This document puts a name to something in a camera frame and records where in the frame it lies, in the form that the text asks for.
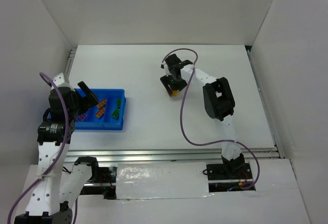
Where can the aluminium rail frame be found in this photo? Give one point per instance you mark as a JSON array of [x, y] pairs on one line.
[[151, 131]]

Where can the orange lego plate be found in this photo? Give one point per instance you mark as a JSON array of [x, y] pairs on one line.
[[102, 103], [100, 112]]

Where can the blue compartment bin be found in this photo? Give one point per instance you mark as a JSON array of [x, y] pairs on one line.
[[95, 109]]

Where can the white foam block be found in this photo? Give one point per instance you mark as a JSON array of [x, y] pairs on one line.
[[174, 180]]

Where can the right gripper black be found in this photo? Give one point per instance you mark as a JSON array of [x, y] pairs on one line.
[[173, 81]]

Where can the purple oval lego blue print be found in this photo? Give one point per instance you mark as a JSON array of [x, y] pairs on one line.
[[81, 118]]

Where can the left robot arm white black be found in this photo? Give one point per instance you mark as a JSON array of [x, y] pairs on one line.
[[50, 201]]

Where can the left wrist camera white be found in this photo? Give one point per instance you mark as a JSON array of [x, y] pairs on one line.
[[61, 80]]

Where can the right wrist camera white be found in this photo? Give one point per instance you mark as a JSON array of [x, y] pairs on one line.
[[165, 67]]

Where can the yellow striped lego brick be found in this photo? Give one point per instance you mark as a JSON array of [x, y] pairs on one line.
[[173, 93]]

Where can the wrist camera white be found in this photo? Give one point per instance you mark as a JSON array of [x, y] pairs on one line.
[[61, 80], [165, 67]]

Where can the green lego brick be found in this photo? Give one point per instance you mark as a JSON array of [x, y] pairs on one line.
[[115, 114], [118, 103]]

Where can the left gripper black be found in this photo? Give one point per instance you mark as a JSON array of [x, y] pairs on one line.
[[82, 100]]

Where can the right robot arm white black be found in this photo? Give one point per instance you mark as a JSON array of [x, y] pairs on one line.
[[218, 103]]

